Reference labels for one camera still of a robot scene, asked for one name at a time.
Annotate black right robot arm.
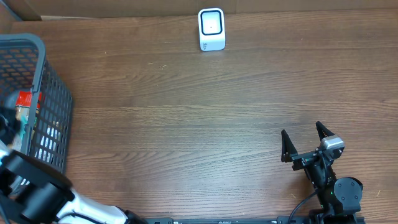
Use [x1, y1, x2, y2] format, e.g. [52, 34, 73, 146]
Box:
[281, 121, 365, 223]

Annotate grey plastic shopping basket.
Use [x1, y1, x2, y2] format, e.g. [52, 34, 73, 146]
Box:
[1, 34, 73, 172]

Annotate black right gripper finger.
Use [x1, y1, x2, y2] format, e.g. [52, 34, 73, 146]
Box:
[315, 121, 334, 140]
[281, 129, 298, 162]

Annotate orange pasta package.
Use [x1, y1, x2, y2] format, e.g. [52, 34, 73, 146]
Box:
[11, 90, 33, 151]

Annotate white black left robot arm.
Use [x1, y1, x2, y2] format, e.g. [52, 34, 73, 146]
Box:
[1, 143, 146, 224]

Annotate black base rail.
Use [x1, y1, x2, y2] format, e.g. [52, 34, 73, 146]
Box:
[144, 216, 366, 224]

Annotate white barcode scanner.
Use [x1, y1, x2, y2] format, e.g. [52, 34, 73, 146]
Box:
[198, 7, 226, 52]

